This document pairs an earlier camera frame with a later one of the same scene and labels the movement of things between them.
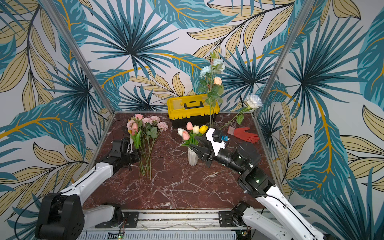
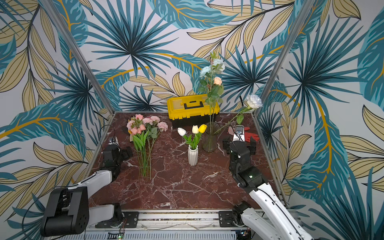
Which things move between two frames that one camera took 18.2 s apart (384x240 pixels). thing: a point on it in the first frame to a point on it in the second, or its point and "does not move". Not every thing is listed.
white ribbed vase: (192, 157) does not move
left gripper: (136, 155) to (125, 155)
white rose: (254, 101) does not move
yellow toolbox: (197, 109) does not move
